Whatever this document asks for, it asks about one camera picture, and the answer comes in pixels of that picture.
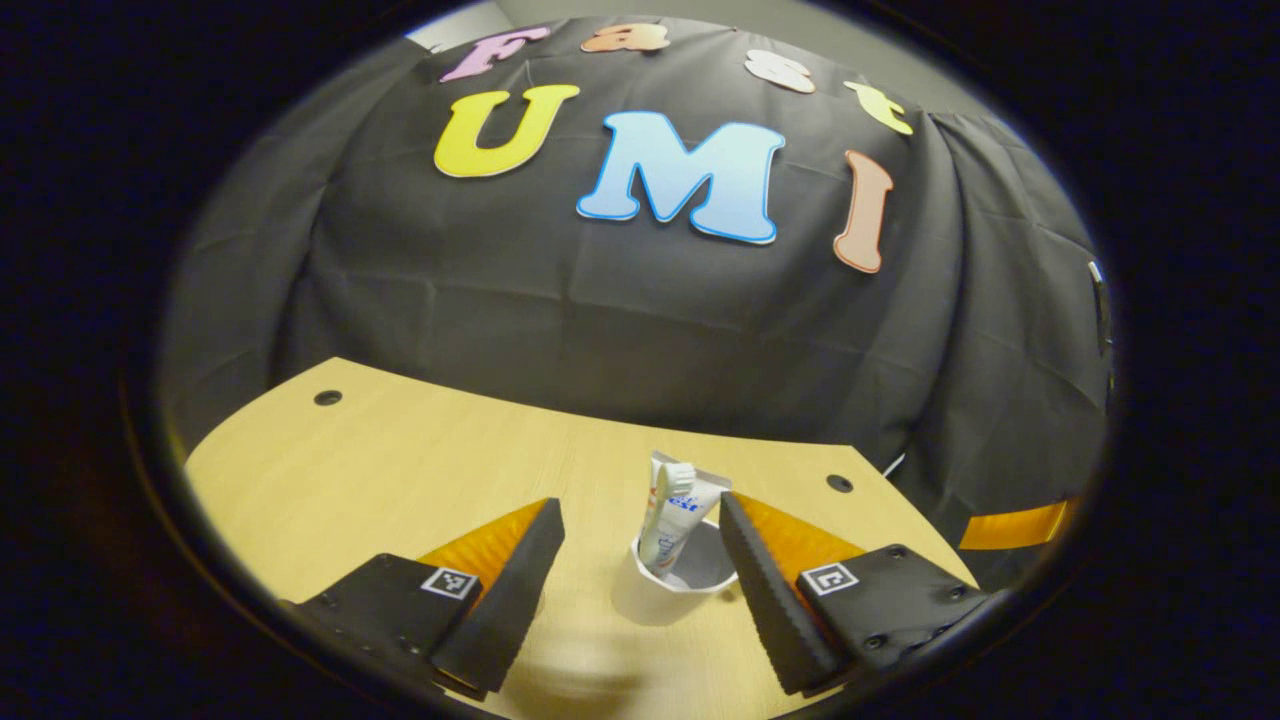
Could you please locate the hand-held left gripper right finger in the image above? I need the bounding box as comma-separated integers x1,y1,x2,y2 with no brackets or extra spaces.
718,490,991,698

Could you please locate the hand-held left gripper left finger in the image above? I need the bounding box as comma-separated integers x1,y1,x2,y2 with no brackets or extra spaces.
285,497,566,701

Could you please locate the white cup with wooden handle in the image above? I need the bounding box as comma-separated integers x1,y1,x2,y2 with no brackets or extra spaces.
630,518,741,595

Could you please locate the white toothpaste tube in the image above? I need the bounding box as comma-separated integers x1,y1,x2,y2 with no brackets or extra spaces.
640,452,731,579

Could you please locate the white toothbrush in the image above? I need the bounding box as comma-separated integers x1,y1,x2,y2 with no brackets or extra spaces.
655,462,696,513

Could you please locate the wooden desktop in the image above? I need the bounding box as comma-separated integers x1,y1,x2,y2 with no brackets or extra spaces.
185,357,981,720

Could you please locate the black backdrop cloth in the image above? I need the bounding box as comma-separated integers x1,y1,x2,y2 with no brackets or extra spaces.
165,15,1113,591

